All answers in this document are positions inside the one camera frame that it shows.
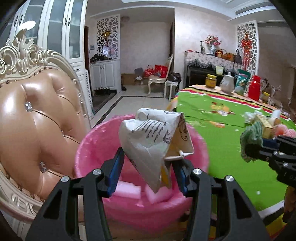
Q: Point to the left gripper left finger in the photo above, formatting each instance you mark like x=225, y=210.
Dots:
x=57, y=219

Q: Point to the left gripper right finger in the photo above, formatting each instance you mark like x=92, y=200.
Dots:
x=237, y=218

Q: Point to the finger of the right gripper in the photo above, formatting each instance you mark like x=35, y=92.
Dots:
x=280, y=143
x=256, y=152

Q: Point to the green patterned wrapper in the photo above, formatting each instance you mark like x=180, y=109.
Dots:
x=251, y=136

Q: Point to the small tan carton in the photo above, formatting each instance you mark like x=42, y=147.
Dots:
x=267, y=128

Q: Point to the white foam block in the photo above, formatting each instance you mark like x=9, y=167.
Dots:
x=128, y=190
x=162, y=195

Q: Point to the printed paper bag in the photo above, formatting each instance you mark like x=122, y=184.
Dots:
x=151, y=140

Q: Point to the white foam sheet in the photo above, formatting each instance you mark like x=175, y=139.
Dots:
x=276, y=113

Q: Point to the white tissue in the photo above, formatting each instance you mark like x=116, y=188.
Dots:
x=249, y=118

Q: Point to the pink lined trash bin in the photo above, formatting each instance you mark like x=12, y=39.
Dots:
x=101, y=144

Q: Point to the cream carved sofa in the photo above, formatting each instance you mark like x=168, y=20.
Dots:
x=280, y=101

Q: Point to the small honey jar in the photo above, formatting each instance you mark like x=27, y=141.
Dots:
x=265, y=97

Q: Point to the green cartoon tablecloth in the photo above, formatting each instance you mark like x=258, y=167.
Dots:
x=218, y=118

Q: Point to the red thermos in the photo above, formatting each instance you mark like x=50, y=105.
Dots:
x=254, y=88

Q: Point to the white ceramic teapot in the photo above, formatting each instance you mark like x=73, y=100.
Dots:
x=227, y=83

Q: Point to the yellow lid jar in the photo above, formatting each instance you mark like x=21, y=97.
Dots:
x=210, y=81

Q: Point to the lace covered sideboard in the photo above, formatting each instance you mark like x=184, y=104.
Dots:
x=198, y=66

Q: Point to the red chinese knot ornament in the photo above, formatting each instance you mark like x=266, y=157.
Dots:
x=246, y=45

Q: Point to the white stool with bag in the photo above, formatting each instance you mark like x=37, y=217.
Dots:
x=174, y=79

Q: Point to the tan leather ornate chair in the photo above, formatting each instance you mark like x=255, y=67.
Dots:
x=43, y=121

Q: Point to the flower vase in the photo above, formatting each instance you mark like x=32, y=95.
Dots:
x=213, y=42

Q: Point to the red gift bags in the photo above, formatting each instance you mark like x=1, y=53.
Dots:
x=158, y=70

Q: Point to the white dining chair far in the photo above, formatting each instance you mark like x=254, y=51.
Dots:
x=154, y=79

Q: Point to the cardboard box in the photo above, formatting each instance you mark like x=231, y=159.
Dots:
x=127, y=79

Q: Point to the white low cabinet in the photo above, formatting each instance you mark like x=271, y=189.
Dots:
x=106, y=74

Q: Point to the white glass door cabinet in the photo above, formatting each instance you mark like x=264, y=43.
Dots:
x=59, y=26

